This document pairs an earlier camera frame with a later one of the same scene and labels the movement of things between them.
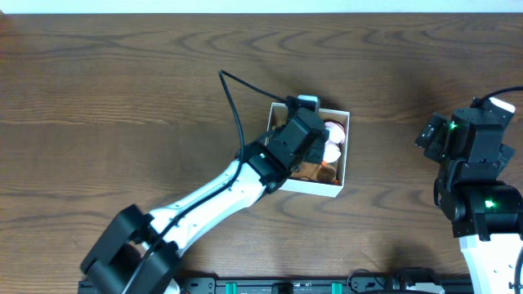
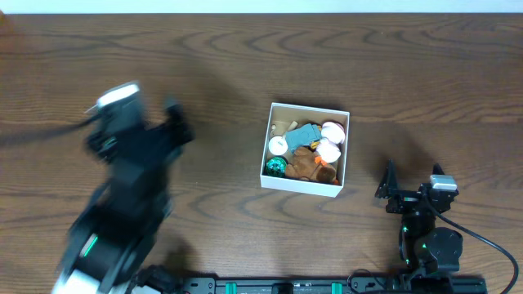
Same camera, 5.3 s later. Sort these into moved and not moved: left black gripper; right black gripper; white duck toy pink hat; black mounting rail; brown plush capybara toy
Moved: left black gripper; right black gripper
Not moved: black mounting rail; white duck toy pink hat; brown plush capybara toy
